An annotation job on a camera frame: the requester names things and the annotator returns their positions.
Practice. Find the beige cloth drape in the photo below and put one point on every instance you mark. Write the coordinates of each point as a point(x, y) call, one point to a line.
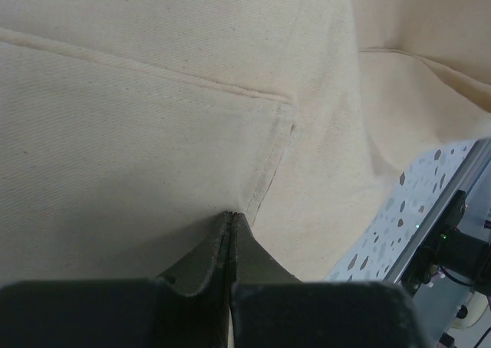
point(333, 126)

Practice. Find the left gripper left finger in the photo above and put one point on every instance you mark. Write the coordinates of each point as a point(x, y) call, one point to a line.
point(185, 306)

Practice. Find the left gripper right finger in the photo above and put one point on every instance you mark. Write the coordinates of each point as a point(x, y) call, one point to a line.
point(272, 308)

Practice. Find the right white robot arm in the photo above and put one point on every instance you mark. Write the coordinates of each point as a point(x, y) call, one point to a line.
point(445, 267)

